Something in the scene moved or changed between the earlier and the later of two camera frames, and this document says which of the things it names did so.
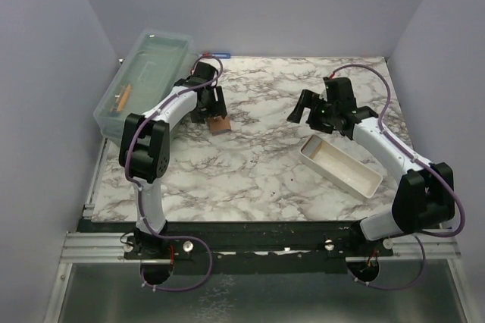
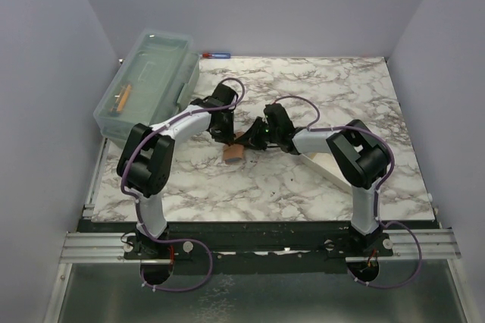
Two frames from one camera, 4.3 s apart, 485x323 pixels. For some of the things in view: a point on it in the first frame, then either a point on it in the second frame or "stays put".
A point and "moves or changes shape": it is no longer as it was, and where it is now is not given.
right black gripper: x=310 y=100 → x=251 y=139
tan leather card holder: x=219 y=125 moves or changes shape
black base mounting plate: x=248 y=247 stays put
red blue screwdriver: x=208 y=54 stays put
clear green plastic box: x=153 y=66 stays put
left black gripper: x=216 y=110 → x=228 y=137
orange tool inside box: x=120 y=100 stays put
